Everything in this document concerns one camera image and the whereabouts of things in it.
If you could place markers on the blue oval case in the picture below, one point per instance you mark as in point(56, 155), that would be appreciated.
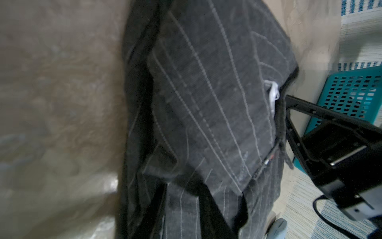
point(277, 230)

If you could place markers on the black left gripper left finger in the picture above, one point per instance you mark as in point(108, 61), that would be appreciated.
point(151, 226)

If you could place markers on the teal plastic laundry basket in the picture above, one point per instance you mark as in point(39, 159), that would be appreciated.
point(356, 93)

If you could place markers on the dark grey pinstripe shirt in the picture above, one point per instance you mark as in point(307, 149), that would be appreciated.
point(205, 85)

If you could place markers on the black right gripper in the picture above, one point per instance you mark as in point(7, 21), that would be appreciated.
point(343, 158)

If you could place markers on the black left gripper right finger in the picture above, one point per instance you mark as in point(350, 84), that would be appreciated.
point(212, 223)

